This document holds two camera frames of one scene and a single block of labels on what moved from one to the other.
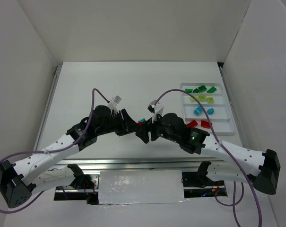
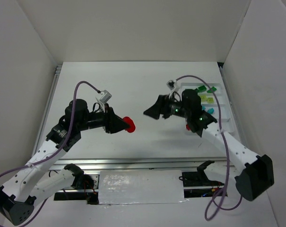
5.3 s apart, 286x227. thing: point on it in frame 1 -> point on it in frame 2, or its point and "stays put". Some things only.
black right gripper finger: [149, 127] -> [162, 102]
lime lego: [202, 98] stays put
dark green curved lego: [202, 88] stays put
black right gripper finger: [143, 134] -> [154, 110]
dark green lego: [212, 90] stays put
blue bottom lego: [210, 111] stays put
